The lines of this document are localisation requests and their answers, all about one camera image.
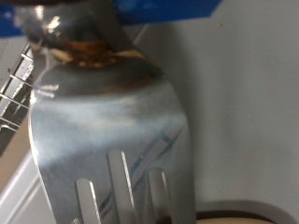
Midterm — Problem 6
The wire oven rack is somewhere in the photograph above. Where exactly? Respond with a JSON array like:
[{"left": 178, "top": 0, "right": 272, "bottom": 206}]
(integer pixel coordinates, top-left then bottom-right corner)
[{"left": 0, "top": 43, "right": 35, "bottom": 132}]

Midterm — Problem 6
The metal spatula with blue block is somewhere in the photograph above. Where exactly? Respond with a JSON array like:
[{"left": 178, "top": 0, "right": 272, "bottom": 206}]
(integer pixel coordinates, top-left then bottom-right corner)
[{"left": 0, "top": 0, "right": 223, "bottom": 224}]

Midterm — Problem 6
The silver toaster oven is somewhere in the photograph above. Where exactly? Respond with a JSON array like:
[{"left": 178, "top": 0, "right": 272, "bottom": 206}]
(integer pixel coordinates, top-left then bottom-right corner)
[{"left": 0, "top": 24, "right": 299, "bottom": 224}]

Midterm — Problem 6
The oval wooden cutting board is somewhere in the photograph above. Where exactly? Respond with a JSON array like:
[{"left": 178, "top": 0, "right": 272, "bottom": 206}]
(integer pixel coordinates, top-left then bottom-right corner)
[{"left": 195, "top": 210, "right": 277, "bottom": 224}]

